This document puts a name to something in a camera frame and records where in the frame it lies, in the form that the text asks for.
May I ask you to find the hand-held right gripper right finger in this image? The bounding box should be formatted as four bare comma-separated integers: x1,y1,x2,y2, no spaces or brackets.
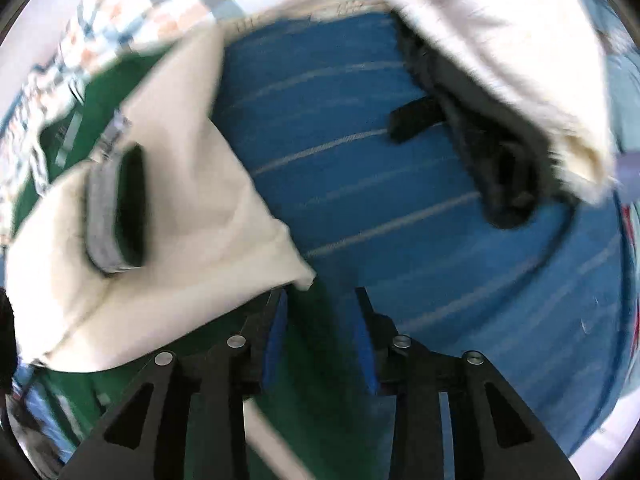
354,286,582,480

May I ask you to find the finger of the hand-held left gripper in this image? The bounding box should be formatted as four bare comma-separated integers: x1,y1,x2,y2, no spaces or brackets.
389,96,447,146

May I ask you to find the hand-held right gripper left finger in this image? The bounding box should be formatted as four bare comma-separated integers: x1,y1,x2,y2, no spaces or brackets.
59,287,291,480

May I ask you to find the green jacket with cream sleeves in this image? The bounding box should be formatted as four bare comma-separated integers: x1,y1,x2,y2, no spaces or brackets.
0,0,623,480

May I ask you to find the blue striped bedsheet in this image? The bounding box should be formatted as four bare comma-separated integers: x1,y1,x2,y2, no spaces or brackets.
212,10,632,458

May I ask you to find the light teal cloth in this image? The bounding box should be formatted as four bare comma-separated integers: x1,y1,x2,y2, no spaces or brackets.
580,0,640,161

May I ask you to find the plaid blanket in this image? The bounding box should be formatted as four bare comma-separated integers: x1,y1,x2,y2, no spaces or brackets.
0,0,386,246

